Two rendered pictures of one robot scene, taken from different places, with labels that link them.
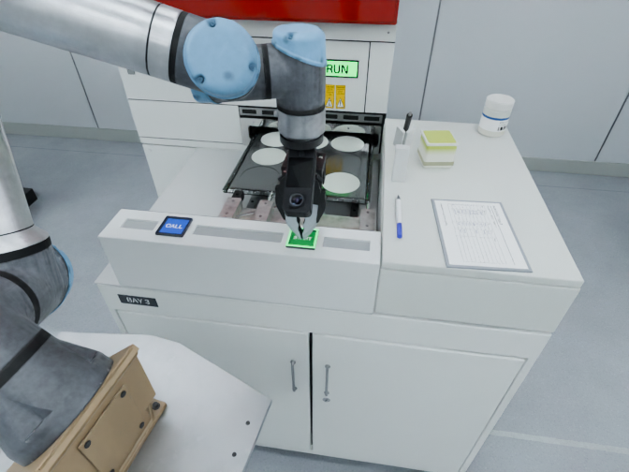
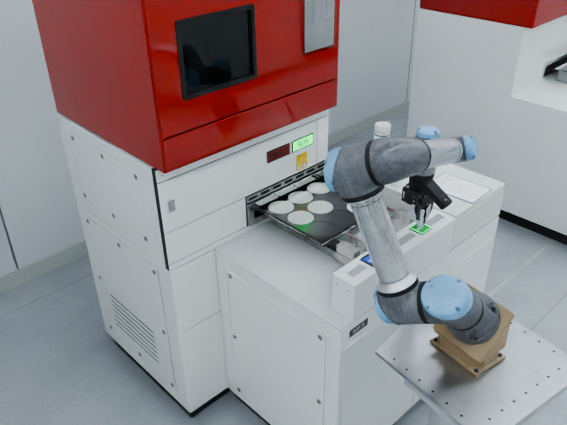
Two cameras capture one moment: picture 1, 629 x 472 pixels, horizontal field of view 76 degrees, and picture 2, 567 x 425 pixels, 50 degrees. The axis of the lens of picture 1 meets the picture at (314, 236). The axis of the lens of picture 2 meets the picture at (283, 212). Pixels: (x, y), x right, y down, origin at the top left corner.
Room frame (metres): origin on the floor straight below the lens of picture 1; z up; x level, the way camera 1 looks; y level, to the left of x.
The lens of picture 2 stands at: (-0.13, 1.67, 2.10)
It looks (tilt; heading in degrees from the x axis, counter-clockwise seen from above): 31 degrees down; 309
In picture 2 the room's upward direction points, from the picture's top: 1 degrees counter-clockwise
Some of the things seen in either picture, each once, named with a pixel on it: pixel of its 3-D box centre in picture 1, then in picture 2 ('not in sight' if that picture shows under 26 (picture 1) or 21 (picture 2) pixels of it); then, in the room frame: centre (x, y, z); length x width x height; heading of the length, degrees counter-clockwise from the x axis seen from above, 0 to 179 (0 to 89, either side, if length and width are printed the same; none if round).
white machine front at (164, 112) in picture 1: (251, 90); (252, 181); (1.21, 0.19, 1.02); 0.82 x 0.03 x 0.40; 82
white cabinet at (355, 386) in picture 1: (324, 317); (359, 314); (0.84, -0.03, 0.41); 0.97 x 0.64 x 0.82; 82
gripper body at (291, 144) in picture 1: (302, 163); (419, 187); (0.61, 0.02, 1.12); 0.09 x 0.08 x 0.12; 172
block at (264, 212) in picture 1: (263, 213); (363, 241); (0.76, 0.12, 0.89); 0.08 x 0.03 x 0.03; 172
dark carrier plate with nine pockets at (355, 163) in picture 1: (306, 159); (320, 207); (1.01, 0.02, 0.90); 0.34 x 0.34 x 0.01; 82
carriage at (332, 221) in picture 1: (296, 227); (375, 239); (0.74, 0.04, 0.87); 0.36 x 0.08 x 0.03; 82
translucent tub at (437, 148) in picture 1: (436, 149); not in sight; (0.88, -0.30, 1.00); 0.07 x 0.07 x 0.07; 1
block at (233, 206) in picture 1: (230, 211); (348, 250); (0.77, 0.20, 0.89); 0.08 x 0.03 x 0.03; 172
